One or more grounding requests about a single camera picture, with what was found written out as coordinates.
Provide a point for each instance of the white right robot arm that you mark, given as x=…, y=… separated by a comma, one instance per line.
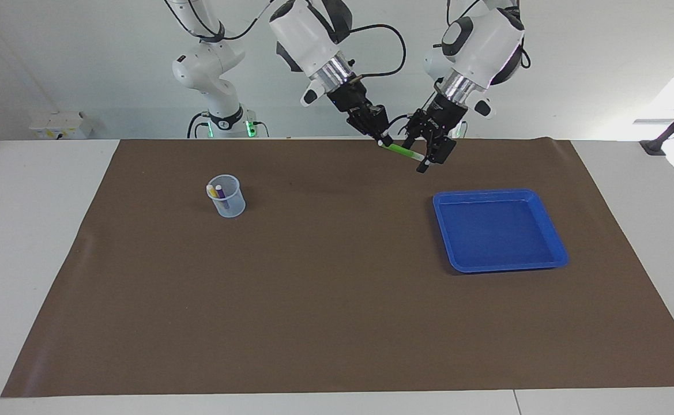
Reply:
x=308, y=34

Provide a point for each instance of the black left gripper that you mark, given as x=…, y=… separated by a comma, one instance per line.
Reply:
x=440, y=115

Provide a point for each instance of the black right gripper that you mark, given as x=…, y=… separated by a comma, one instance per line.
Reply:
x=351, y=98

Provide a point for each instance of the black stand with pole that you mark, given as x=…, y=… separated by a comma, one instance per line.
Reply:
x=654, y=147

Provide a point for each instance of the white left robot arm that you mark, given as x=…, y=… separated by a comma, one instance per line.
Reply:
x=481, y=40

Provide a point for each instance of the blue plastic tray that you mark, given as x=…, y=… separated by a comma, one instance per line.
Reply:
x=498, y=230

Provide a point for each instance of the yellow marker pen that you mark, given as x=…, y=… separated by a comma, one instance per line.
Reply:
x=211, y=191

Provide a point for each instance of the green marker pen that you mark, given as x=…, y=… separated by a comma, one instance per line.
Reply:
x=400, y=150

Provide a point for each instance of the purple marker pen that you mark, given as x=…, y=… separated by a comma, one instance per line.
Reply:
x=220, y=195

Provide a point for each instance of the brown table mat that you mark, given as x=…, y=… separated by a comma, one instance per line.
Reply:
x=313, y=300

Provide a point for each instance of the white wall socket box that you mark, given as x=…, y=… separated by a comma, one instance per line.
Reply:
x=60, y=125

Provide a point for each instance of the translucent plastic cup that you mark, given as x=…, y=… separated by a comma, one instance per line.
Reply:
x=232, y=204

